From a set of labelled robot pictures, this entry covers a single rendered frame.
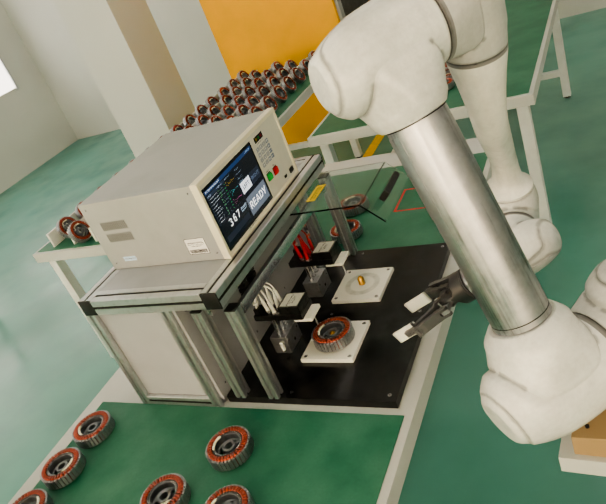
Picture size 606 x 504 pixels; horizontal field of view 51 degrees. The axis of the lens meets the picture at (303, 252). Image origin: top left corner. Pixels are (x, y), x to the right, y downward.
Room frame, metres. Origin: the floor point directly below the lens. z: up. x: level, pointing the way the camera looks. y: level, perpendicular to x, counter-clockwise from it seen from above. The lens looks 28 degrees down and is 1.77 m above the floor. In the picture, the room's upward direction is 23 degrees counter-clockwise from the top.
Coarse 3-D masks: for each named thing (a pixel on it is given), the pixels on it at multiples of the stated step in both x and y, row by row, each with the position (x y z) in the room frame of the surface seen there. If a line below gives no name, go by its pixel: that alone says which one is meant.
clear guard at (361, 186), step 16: (320, 176) 1.75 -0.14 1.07; (336, 176) 1.70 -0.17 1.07; (352, 176) 1.65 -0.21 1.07; (368, 176) 1.61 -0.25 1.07; (384, 176) 1.60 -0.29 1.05; (400, 176) 1.62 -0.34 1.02; (320, 192) 1.63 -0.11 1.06; (336, 192) 1.59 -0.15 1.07; (352, 192) 1.55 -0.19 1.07; (368, 192) 1.52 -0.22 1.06; (304, 208) 1.58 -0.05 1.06; (320, 208) 1.53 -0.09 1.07; (336, 208) 1.50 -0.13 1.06; (368, 208) 1.46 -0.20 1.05; (384, 208) 1.47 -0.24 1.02
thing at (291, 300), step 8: (288, 296) 1.42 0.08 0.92; (296, 296) 1.40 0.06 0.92; (304, 296) 1.39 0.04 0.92; (280, 304) 1.40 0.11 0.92; (288, 304) 1.38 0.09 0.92; (296, 304) 1.37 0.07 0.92; (304, 304) 1.38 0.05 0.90; (312, 304) 1.40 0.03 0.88; (264, 312) 1.43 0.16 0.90; (280, 312) 1.38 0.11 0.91; (288, 312) 1.37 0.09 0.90; (296, 312) 1.36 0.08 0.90; (304, 312) 1.36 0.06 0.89; (312, 312) 1.36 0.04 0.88; (256, 320) 1.43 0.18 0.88; (264, 320) 1.41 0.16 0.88; (272, 320) 1.40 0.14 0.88; (280, 320) 1.39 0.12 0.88; (296, 320) 1.37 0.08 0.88; (304, 320) 1.35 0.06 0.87; (312, 320) 1.34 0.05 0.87
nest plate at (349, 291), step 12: (348, 276) 1.62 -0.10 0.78; (372, 276) 1.57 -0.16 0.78; (384, 276) 1.54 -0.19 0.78; (348, 288) 1.56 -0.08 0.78; (360, 288) 1.53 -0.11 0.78; (372, 288) 1.51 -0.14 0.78; (384, 288) 1.49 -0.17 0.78; (336, 300) 1.53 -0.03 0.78; (348, 300) 1.50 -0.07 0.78; (360, 300) 1.48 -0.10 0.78; (372, 300) 1.46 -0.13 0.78
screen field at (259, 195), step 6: (258, 186) 1.54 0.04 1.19; (264, 186) 1.56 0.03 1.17; (252, 192) 1.51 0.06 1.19; (258, 192) 1.53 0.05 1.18; (264, 192) 1.55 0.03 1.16; (246, 198) 1.48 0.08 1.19; (252, 198) 1.50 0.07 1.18; (258, 198) 1.52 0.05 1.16; (264, 198) 1.54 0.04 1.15; (252, 204) 1.49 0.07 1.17; (258, 204) 1.51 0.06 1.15; (252, 210) 1.49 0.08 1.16
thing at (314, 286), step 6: (318, 270) 1.65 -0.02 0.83; (324, 270) 1.64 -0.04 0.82; (312, 276) 1.63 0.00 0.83; (318, 276) 1.62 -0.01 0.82; (324, 276) 1.63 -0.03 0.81; (306, 282) 1.61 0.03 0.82; (312, 282) 1.60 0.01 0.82; (318, 282) 1.60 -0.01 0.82; (324, 282) 1.62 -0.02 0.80; (330, 282) 1.65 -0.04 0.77; (306, 288) 1.61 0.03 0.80; (312, 288) 1.60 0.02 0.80; (318, 288) 1.59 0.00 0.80; (324, 288) 1.61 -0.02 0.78; (312, 294) 1.61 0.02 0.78; (318, 294) 1.60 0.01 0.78
